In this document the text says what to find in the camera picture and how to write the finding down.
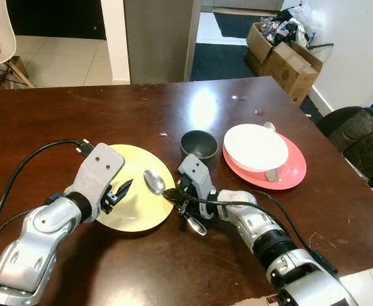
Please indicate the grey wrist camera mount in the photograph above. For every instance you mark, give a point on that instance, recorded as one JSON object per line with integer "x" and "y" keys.
{"x": 196, "y": 173}
{"x": 97, "y": 169}

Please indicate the black padded chair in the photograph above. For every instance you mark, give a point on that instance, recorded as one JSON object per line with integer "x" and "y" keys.
{"x": 358, "y": 137}

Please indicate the brown cardboard box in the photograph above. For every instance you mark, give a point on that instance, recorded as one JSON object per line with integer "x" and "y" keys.
{"x": 288, "y": 70}

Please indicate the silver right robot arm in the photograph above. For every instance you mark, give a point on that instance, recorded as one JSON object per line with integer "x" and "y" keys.
{"x": 269, "y": 239}

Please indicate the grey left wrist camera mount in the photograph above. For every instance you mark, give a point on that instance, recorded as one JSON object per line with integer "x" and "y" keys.
{"x": 97, "y": 169}

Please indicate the dark floor mat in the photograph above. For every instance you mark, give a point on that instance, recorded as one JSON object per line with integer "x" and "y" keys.
{"x": 221, "y": 62}
{"x": 237, "y": 25}

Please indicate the white chair with wooden legs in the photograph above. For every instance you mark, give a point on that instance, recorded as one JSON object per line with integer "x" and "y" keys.
{"x": 1, "y": 25}

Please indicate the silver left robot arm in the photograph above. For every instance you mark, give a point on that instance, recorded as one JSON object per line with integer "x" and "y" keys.
{"x": 39, "y": 236}

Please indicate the yellow plate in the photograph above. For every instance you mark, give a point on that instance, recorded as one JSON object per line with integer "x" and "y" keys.
{"x": 135, "y": 213}

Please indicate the white bowl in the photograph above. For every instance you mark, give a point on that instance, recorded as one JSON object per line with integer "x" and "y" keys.
{"x": 256, "y": 146}

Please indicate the dark grey small bowl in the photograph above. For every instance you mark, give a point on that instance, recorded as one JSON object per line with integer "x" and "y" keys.
{"x": 199, "y": 143}

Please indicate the silver metal spoon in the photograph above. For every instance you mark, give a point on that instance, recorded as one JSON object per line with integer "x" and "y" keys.
{"x": 272, "y": 175}
{"x": 154, "y": 182}

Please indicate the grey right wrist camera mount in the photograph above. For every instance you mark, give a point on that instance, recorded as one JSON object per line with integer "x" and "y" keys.
{"x": 196, "y": 173}

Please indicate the pink plate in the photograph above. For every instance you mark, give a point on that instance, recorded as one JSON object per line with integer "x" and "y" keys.
{"x": 294, "y": 169}

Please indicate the white plastic bag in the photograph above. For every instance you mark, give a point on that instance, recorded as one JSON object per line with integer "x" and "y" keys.
{"x": 304, "y": 16}

